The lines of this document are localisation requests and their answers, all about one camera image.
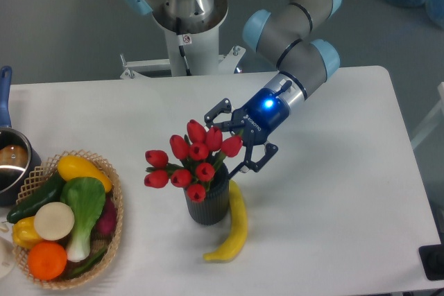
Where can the orange fruit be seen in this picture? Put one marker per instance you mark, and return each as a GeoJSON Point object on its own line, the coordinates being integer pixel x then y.
{"type": "Point", "coordinates": [47, 260]}

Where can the black device at edge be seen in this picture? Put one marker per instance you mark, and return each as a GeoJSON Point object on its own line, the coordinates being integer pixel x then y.
{"type": "Point", "coordinates": [432, 261]}

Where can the green bok choy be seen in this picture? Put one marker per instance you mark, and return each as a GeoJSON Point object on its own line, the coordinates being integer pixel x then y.
{"type": "Point", "coordinates": [86, 198]}

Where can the dark green cucumber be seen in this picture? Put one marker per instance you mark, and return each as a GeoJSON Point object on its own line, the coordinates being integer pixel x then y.
{"type": "Point", "coordinates": [50, 191]}

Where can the purple sweet potato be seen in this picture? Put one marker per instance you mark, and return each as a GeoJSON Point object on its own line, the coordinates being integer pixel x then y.
{"type": "Point", "coordinates": [107, 222]}

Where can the white garlic piece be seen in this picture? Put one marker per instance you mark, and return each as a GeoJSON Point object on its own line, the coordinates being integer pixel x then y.
{"type": "Point", "coordinates": [3, 227]}

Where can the blue handled saucepan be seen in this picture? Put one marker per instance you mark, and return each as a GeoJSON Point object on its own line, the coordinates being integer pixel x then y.
{"type": "Point", "coordinates": [18, 157]}

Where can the green chili pepper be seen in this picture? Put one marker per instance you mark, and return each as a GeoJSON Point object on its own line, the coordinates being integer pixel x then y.
{"type": "Point", "coordinates": [88, 265]}

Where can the yellow bell pepper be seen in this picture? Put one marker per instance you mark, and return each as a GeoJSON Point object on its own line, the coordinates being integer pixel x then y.
{"type": "Point", "coordinates": [24, 233]}

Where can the white frame right edge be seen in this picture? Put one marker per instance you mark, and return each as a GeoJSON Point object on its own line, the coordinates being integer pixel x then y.
{"type": "Point", "coordinates": [429, 122]}

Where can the woven wicker basket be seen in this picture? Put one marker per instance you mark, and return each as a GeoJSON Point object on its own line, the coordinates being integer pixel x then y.
{"type": "Point", "coordinates": [37, 178]}

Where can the yellow banana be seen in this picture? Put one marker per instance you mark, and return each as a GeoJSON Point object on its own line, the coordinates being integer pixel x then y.
{"type": "Point", "coordinates": [237, 237]}

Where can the red tulip bouquet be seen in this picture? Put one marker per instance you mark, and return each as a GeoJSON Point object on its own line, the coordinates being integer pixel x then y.
{"type": "Point", "coordinates": [201, 153]}

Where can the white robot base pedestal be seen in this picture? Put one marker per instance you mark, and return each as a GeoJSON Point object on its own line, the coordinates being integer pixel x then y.
{"type": "Point", "coordinates": [191, 31]}

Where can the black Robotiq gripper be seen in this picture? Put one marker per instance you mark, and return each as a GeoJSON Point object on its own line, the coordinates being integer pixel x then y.
{"type": "Point", "coordinates": [257, 118]}

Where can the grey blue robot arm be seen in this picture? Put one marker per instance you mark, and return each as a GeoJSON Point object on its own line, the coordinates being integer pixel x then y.
{"type": "Point", "coordinates": [281, 40]}

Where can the yellow squash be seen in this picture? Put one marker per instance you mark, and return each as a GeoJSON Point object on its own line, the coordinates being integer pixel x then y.
{"type": "Point", "coordinates": [73, 166]}

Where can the dark grey ribbed vase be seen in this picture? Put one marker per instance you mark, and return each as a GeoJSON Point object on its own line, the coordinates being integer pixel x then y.
{"type": "Point", "coordinates": [216, 203]}

